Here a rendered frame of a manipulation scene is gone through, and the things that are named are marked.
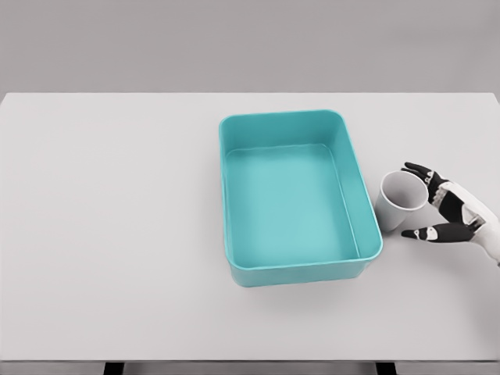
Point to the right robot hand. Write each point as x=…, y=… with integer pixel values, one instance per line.
x=455, y=203

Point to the white paper cup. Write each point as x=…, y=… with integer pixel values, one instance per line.
x=402, y=195

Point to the teal plastic basket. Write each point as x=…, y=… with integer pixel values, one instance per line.
x=291, y=199

